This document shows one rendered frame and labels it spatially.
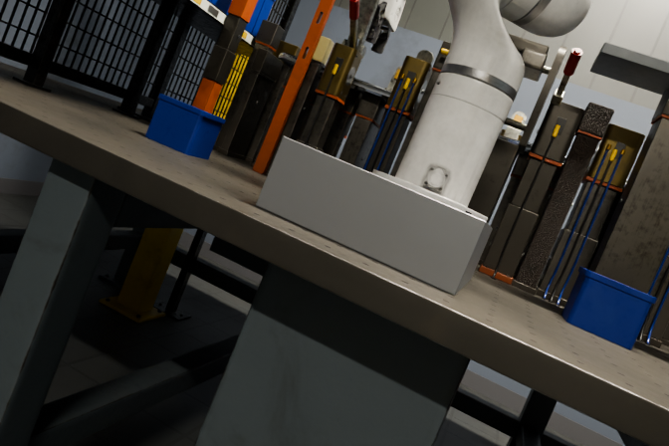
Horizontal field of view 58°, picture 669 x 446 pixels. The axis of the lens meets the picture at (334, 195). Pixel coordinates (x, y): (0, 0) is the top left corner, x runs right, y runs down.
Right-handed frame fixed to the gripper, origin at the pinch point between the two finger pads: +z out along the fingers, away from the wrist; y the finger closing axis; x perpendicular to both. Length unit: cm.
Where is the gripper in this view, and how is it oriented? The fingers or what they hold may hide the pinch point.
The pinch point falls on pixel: (373, 44)
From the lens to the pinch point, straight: 163.4
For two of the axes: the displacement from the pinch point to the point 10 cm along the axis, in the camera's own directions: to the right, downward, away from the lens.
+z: -3.8, 9.2, 0.5
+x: -8.9, -3.8, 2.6
